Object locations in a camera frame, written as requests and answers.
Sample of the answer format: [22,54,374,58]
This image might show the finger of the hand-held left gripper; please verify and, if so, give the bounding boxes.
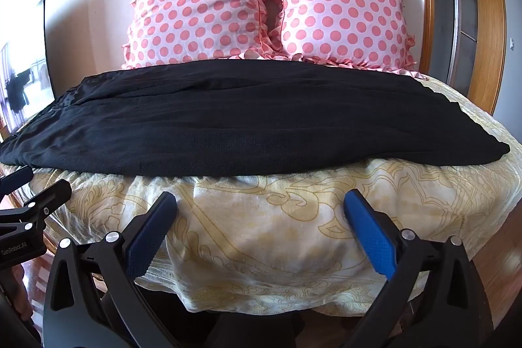
[0,179,73,238]
[0,165,33,196]

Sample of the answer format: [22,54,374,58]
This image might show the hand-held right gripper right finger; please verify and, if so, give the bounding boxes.
[344,189,486,348]

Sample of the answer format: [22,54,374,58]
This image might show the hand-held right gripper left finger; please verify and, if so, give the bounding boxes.
[43,192,179,348]

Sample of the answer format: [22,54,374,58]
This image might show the black pants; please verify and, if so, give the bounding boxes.
[0,59,511,176]

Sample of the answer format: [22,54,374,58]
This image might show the yellow patterned blanket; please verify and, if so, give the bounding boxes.
[30,65,522,314]

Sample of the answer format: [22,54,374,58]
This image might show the black framed screen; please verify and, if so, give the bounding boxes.
[0,0,55,130]

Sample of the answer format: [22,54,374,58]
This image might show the grey door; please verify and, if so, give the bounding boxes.
[444,0,479,96]

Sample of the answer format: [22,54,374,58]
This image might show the pink polka dot pillow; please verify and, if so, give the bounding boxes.
[121,0,282,69]
[261,0,417,72]

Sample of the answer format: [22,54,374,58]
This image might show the wooden door frame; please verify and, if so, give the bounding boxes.
[343,0,511,117]

